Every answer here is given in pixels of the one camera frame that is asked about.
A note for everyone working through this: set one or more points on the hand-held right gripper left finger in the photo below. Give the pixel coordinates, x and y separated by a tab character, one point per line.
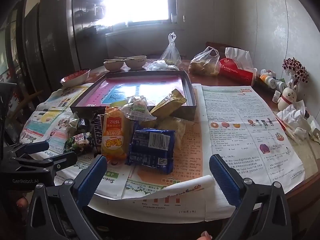
92	177

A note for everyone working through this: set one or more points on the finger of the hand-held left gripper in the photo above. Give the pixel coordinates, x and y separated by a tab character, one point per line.
37	146
62	159

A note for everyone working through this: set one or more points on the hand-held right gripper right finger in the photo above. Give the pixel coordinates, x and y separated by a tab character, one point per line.
225	177

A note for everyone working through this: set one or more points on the green patterned snack packet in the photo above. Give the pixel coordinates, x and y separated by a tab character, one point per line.
78	143

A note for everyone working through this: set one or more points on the brown chocolate bar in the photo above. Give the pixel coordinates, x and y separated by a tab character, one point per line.
97	132

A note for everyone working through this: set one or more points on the orange rice cracker packet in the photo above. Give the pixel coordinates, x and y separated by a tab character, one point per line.
113	135

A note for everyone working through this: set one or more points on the blue biscuit packet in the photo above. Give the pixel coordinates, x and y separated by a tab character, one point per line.
150	147

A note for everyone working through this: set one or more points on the clear packet brown snack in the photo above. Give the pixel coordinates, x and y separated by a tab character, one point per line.
172	127

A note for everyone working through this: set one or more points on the yellow green snack packet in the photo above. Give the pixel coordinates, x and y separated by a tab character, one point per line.
117	103

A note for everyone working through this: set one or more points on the clear packet green label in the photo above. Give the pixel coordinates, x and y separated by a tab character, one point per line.
137	108

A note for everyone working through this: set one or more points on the gold foil snack packet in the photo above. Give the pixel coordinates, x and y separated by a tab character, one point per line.
167	103

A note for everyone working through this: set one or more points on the dark cardboard box pink inside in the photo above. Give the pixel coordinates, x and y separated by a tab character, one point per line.
140	87

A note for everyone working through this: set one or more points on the person's left hand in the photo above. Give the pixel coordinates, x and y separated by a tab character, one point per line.
22	202

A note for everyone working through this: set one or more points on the person's right hand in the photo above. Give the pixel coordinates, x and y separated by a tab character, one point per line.
206	236

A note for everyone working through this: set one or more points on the colourful newspaper sheet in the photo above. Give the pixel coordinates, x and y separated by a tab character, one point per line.
50	115

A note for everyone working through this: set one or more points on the wooden chair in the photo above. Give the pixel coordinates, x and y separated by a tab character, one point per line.
28	102
220	45

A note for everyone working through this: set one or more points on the white chart newspaper sheet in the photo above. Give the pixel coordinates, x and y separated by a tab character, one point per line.
175	205

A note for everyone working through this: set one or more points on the white exam newspaper sheet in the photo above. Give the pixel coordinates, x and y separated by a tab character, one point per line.
250	120

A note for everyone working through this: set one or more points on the red patterned bowl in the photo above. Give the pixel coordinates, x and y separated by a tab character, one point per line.
75	78

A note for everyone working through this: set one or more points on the crumpled white tissue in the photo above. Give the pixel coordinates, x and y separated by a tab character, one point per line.
292	117

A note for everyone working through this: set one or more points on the small white bottle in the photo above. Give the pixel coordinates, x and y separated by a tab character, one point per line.
277	96

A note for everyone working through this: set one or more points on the white bunny figurine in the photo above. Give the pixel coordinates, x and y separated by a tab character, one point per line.
287	98

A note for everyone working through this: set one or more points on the glass door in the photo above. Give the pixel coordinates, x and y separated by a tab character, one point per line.
10	50

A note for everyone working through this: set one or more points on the red tissue pack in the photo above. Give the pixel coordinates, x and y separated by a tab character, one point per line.
235	72

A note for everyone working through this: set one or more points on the grey refrigerator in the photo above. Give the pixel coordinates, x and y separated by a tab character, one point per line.
55	42

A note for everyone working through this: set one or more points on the white labelled bottle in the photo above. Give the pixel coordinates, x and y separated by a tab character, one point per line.
280	86

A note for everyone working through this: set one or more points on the white bottle orange cap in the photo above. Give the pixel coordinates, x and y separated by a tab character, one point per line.
267	79

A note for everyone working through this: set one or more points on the beige ceramic bowl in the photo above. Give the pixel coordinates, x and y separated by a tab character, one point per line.
136	63
113	65

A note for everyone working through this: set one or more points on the spoon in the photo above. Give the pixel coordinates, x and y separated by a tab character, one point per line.
115	60

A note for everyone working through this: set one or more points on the plastic bag yellow food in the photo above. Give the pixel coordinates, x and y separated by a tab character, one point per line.
203	65

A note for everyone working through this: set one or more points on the crumpled white plastic bag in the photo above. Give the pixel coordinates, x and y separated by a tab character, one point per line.
160	65

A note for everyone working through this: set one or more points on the dark red flower ornament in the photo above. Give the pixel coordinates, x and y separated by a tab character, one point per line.
295	68

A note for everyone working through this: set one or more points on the knotted clear plastic bag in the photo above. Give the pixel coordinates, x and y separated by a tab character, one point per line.
171	52

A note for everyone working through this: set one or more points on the window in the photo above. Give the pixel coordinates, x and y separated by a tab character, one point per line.
140	0

